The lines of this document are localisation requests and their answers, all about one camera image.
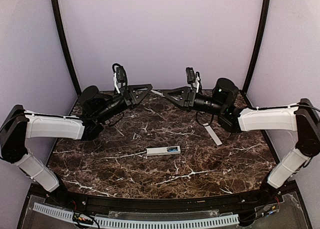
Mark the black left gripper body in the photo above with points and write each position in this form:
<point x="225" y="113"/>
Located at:
<point x="129" y="97"/>

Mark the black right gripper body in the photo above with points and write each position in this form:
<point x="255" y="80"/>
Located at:
<point x="189" y="98"/>

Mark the clear handled tester screwdriver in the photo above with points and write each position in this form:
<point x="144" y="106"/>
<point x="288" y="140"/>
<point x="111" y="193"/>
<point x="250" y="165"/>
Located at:
<point x="157" y="93"/>

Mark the white remote battery cover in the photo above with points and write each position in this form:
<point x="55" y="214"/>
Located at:
<point x="212" y="134"/>

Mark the white remote control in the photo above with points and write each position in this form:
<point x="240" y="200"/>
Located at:
<point x="158" y="151"/>

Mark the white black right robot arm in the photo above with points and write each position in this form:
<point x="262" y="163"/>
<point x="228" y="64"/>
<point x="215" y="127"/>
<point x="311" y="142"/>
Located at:
<point x="301" y="118"/>

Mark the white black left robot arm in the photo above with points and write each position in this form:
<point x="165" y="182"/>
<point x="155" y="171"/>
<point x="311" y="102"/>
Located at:
<point x="97" y="108"/>

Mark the blue battery in remote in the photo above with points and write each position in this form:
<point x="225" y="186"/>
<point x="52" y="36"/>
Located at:
<point x="173" y="150"/>

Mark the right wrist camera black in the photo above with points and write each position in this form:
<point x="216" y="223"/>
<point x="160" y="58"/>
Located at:
<point x="194" y="79"/>

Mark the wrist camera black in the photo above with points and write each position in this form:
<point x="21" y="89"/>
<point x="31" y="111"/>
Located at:
<point x="120" y="78"/>
<point x="194" y="79"/>

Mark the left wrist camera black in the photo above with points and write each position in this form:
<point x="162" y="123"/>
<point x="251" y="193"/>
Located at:
<point x="120" y="78"/>

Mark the black front mounting rail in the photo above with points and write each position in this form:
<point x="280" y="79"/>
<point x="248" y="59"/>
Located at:
<point x="238" y="202"/>

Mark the white slotted cable duct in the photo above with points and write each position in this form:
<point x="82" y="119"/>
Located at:
<point x="135" y="220"/>

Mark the black corner frame post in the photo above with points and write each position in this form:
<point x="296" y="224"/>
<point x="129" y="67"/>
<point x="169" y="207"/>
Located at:
<point x="64" y="46"/>

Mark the black right corner post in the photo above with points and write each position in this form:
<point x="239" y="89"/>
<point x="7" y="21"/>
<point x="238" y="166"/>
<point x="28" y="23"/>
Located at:
<point x="257" y="45"/>

